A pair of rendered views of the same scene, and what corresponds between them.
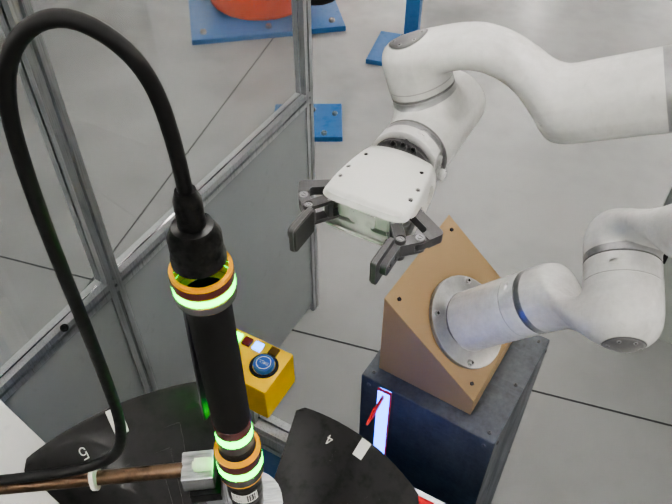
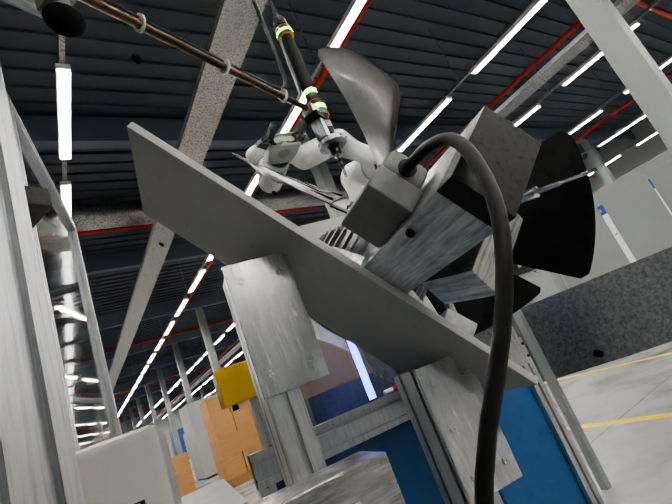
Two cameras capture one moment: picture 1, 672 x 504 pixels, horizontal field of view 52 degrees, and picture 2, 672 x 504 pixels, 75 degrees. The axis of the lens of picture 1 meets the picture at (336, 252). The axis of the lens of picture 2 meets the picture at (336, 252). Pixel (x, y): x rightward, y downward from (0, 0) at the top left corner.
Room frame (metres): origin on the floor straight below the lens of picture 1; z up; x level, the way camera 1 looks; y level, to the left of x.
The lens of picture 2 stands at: (-0.16, 0.89, 0.93)
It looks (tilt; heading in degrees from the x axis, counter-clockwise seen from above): 16 degrees up; 306
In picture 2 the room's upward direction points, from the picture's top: 22 degrees counter-clockwise
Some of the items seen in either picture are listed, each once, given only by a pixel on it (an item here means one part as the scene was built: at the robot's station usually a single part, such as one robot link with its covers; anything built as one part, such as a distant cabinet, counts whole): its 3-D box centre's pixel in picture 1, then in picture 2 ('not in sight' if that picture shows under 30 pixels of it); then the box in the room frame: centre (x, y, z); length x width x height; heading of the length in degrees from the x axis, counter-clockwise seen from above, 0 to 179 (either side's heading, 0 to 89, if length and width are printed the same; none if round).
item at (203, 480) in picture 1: (234, 485); (323, 128); (0.32, 0.10, 1.49); 0.09 x 0.07 x 0.10; 96
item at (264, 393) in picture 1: (246, 371); (249, 382); (0.78, 0.17, 1.02); 0.16 x 0.10 x 0.11; 61
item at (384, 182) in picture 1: (383, 190); (280, 148); (0.58, -0.05, 1.65); 0.11 x 0.10 x 0.07; 151
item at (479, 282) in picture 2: not in sight; (472, 251); (0.05, 0.32, 1.03); 0.15 x 0.10 x 0.14; 61
